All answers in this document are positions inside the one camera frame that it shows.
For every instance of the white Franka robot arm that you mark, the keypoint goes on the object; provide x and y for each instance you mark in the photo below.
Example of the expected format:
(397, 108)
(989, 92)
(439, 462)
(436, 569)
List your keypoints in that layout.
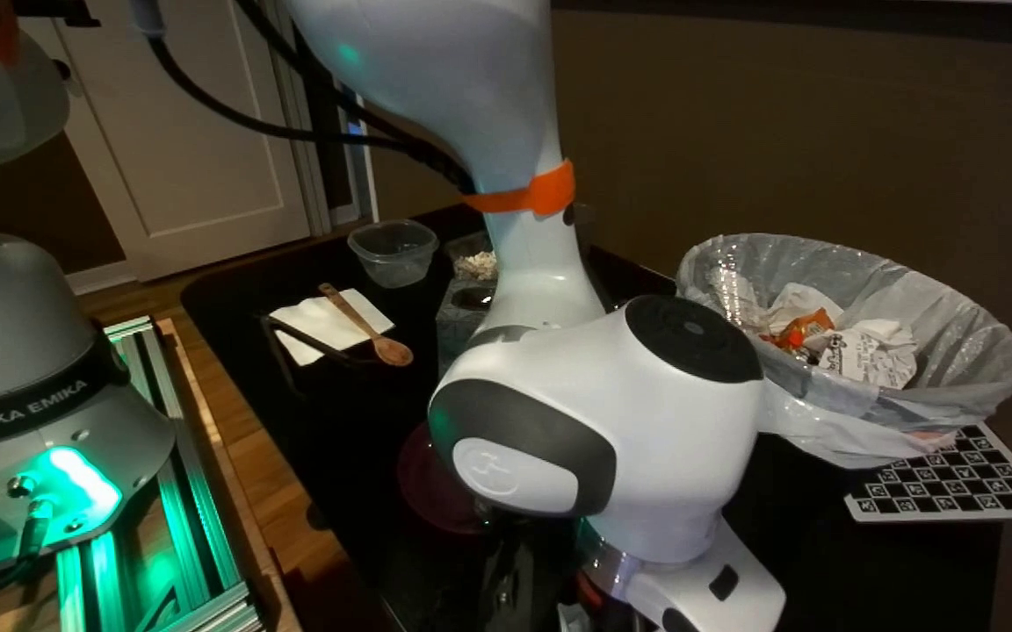
(647, 445)

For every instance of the rubbish bin with plastic liner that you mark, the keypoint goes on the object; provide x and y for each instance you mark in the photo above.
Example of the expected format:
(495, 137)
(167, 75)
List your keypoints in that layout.
(951, 352)

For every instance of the wooden spoon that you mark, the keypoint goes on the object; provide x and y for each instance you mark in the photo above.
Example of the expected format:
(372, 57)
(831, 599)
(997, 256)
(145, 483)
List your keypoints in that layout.
(390, 349)

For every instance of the orange wrapper trash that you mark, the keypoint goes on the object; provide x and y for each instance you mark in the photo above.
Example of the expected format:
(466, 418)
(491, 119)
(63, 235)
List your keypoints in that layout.
(800, 331)

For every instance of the white door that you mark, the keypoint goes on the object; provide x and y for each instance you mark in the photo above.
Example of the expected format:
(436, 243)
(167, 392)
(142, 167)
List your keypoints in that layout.
(178, 153)

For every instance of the crumpled white paper trash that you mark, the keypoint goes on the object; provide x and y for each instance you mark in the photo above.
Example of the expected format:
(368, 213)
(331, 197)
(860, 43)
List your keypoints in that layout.
(876, 352)

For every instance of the black white checkerboard card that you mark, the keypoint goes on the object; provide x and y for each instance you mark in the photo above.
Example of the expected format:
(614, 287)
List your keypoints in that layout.
(951, 477)

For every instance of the dark door knob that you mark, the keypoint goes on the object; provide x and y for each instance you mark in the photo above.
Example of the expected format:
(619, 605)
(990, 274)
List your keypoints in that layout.
(56, 73)

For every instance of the white door frame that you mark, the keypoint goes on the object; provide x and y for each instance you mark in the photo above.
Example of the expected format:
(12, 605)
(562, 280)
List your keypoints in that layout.
(356, 187)

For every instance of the aluminium robot stand frame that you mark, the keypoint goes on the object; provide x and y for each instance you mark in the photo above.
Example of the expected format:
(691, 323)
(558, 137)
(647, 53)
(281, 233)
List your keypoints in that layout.
(195, 549)

